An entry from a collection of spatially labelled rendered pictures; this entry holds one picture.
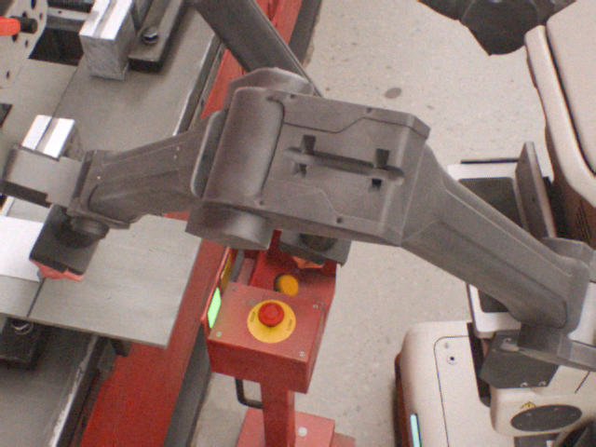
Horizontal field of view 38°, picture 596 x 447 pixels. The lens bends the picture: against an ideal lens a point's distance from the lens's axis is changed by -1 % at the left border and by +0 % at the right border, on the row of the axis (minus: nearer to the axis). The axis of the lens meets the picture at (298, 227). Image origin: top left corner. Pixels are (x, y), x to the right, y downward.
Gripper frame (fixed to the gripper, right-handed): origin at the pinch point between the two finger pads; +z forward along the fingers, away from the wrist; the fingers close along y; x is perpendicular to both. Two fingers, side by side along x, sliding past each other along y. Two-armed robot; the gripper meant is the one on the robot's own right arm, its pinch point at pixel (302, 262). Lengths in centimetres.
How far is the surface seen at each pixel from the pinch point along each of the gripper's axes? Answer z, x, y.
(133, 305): -15.5, 23.1, 20.3
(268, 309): -0.2, 9.7, 2.9
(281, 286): 7.4, 1.2, 1.3
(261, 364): 6.9, 15.4, 0.9
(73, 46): 16, -37, 52
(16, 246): -11.1, 18.6, 37.5
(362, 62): 82, -124, -10
